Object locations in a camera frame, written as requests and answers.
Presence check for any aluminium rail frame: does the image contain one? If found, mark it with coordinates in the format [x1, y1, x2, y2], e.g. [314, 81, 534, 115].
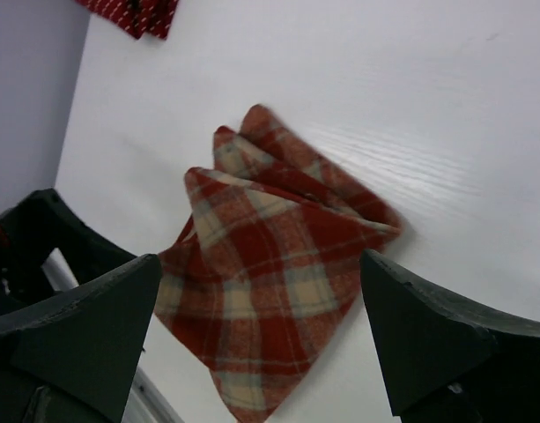
[122, 367, 183, 423]

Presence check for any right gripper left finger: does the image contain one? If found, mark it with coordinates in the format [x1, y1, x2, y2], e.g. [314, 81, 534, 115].
[0, 255, 161, 422]

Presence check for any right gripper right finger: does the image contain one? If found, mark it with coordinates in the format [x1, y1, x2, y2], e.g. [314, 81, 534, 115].
[360, 249, 540, 422]

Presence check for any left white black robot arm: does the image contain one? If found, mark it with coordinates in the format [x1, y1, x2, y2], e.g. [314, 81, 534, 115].
[0, 188, 135, 315]

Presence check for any red white plaid skirt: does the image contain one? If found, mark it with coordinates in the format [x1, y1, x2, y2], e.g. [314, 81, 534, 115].
[155, 105, 403, 422]

